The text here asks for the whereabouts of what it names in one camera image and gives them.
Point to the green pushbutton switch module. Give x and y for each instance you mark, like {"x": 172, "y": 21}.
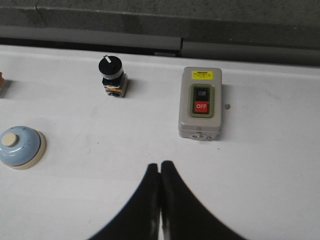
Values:
{"x": 4, "y": 86}

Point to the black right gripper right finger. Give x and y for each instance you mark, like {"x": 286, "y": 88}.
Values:
{"x": 184, "y": 217}

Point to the grey on off switch box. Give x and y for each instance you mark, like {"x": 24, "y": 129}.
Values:
{"x": 200, "y": 106}

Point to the black rotary selector switch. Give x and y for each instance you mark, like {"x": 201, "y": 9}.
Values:
{"x": 114, "y": 79}

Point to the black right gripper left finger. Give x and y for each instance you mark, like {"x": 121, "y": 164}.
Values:
{"x": 139, "y": 219}

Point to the blue desk bell cream base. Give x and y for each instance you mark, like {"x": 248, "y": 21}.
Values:
{"x": 21, "y": 147}

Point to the grey stone counter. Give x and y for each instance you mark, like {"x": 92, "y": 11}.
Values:
{"x": 275, "y": 31}

